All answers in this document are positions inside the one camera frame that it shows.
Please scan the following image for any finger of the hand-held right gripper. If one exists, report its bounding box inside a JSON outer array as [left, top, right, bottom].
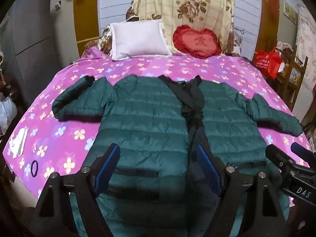
[[291, 142, 316, 165], [265, 144, 296, 169]]

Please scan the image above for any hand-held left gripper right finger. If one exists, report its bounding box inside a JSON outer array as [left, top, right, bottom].
[[196, 144, 290, 237]]

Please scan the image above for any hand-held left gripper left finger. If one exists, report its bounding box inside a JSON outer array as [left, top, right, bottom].
[[23, 143, 121, 237]]

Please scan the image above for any dark green puffer jacket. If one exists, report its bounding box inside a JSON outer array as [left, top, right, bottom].
[[51, 74, 304, 237]]

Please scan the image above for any purple floral bed sheet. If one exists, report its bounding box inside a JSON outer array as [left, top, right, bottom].
[[2, 53, 312, 200]]

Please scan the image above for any wooden shelf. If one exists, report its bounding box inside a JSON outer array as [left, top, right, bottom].
[[274, 41, 309, 111]]

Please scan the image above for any red shopping bag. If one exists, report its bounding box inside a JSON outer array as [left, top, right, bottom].
[[254, 47, 284, 79]]

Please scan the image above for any white packet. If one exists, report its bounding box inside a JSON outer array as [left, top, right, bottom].
[[8, 128, 28, 158]]

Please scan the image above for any white plastic bag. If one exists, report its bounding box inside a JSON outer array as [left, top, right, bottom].
[[0, 96, 18, 136]]

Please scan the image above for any floral curtain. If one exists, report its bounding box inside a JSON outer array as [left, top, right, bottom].
[[295, 4, 316, 63]]

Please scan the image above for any red heart-shaped cushion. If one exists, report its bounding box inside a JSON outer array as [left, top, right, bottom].
[[172, 25, 222, 59]]

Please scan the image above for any white pillow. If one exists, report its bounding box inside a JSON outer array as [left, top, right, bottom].
[[109, 19, 172, 61]]

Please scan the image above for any grey refrigerator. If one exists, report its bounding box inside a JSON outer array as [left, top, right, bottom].
[[0, 0, 62, 99]]

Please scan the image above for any yellow rose-print blanket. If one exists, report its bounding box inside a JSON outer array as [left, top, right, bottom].
[[97, 0, 244, 56]]

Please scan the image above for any wall picture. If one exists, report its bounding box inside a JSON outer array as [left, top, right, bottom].
[[283, 0, 298, 25]]

